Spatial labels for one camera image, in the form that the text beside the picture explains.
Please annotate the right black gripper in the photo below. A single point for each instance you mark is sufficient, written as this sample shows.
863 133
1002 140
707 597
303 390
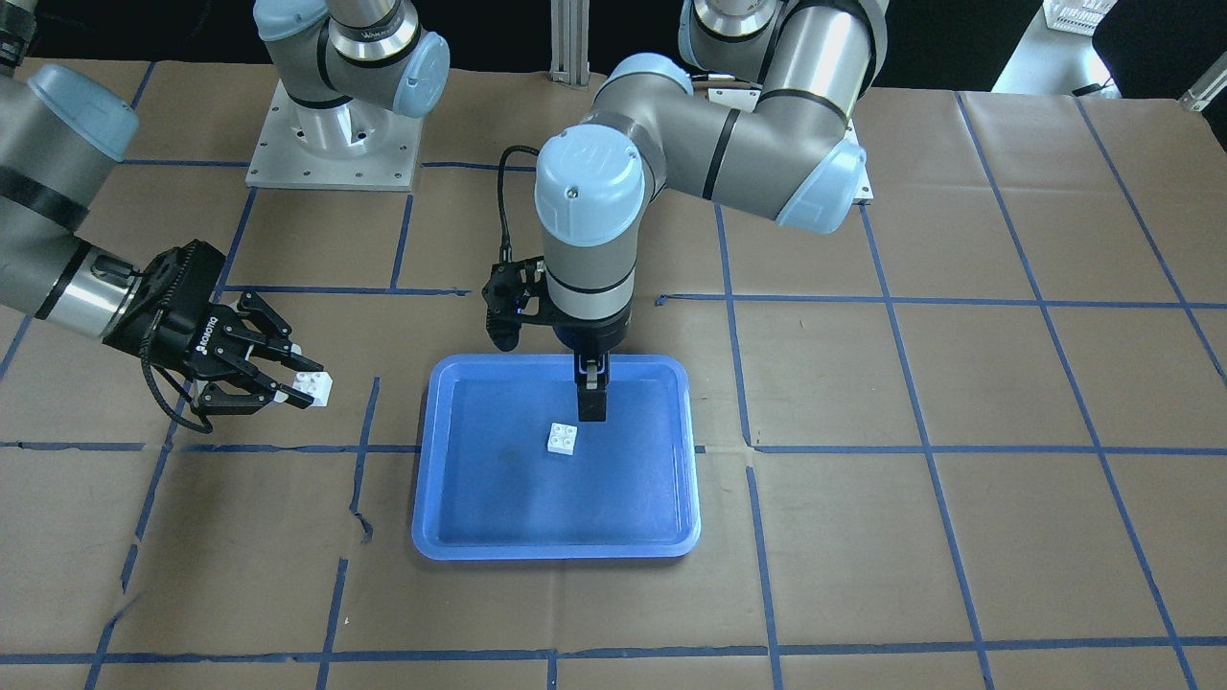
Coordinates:
182 331

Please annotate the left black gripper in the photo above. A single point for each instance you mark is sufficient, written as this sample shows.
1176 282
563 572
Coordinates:
587 338

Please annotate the white block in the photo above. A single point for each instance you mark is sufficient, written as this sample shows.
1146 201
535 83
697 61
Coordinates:
562 439
317 385

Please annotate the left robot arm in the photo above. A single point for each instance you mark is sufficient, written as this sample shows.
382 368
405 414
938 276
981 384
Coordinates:
755 119

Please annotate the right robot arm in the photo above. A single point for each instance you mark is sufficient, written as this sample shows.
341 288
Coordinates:
349 68

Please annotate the blue plastic tray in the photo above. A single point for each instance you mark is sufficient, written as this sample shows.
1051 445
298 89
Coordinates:
487 488

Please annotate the aluminium frame post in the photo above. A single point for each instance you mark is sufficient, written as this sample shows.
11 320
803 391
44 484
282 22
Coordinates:
569 38

